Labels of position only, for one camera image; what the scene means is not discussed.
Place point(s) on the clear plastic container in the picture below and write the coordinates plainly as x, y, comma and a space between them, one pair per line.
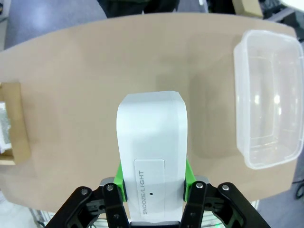
268, 95

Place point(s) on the open cardboard box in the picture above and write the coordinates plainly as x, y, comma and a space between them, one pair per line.
21, 133

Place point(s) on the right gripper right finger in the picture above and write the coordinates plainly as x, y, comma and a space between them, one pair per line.
213, 209

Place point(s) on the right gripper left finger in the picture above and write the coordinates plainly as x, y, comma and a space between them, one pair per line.
90, 209

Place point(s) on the white unwrapped digital clock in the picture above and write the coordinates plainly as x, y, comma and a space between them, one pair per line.
152, 133

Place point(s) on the person in dark grey jacket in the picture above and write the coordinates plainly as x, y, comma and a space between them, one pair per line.
137, 7

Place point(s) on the small brown cardboard box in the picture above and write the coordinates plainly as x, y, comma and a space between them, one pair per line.
247, 8

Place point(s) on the bubble-wrapped clock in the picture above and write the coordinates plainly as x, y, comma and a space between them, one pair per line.
4, 126

